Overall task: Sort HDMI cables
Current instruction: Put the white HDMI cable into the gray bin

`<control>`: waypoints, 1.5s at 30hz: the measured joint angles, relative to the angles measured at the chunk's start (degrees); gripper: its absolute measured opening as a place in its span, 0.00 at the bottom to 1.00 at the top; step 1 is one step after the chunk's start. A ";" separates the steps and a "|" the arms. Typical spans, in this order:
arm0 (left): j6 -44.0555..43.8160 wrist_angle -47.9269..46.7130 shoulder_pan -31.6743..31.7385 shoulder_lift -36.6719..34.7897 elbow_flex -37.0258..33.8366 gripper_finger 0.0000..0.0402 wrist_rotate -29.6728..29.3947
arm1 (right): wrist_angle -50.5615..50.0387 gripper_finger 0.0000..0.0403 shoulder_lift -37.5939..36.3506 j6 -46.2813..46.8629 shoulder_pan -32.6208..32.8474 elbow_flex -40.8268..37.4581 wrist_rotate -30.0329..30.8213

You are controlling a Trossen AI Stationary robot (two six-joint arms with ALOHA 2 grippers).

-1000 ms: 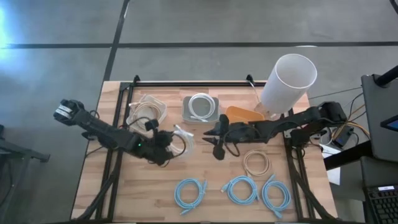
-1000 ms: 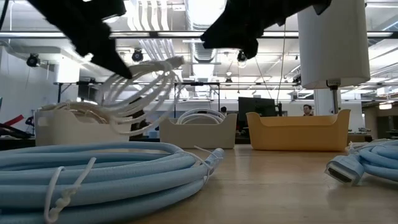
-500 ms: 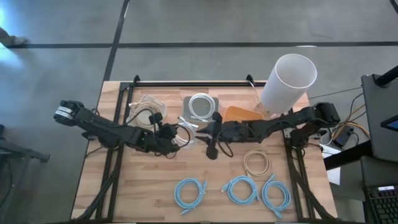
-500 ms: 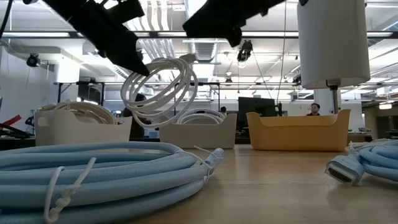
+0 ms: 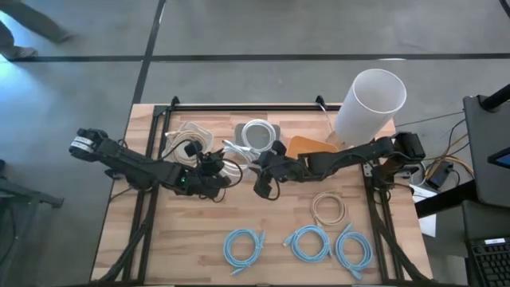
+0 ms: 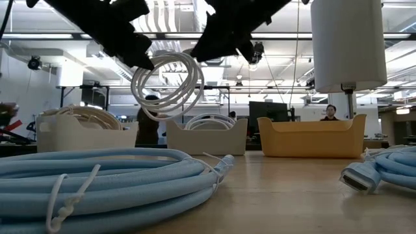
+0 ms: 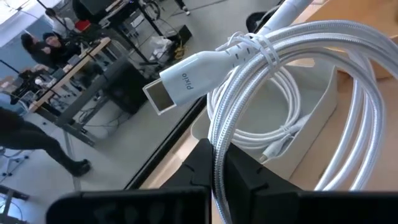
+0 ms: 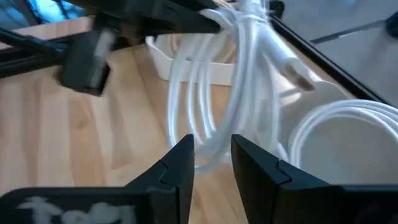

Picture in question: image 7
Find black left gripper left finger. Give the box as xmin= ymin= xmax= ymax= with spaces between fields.
xmin=45 ymin=138 xmax=215 ymax=224

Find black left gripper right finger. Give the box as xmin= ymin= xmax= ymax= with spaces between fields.
xmin=223 ymin=142 xmax=398 ymax=224

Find black rig frame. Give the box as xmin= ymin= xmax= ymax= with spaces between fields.
xmin=123 ymin=95 xmax=208 ymax=191

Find person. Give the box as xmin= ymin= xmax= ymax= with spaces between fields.
xmin=0 ymin=106 xmax=92 ymax=178
xmin=20 ymin=32 xmax=58 ymax=71
xmin=44 ymin=7 xmax=76 ymax=35
xmin=42 ymin=31 xmax=82 ymax=68

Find black box under desk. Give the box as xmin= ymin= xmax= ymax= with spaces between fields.
xmin=102 ymin=63 xmax=149 ymax=115

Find white braided HDMI cable coil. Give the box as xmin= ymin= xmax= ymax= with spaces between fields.
xmin=206 ymin=66 xmax=312 ymax=165
xmin=142 ymin=0 xmax=398 ymax=224

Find light grey plastic bin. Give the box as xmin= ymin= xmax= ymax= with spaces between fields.
xmin=190 ymin=57 xmax=339 ymax=182

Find wooden desk with grey legs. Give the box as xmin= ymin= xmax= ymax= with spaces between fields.
xmin=28 ymin=36 xmax=131 ymax=147

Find yellow floor cable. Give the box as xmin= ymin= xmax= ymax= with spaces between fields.
xmin=173 ymin=42 xmax=187 ymax=61

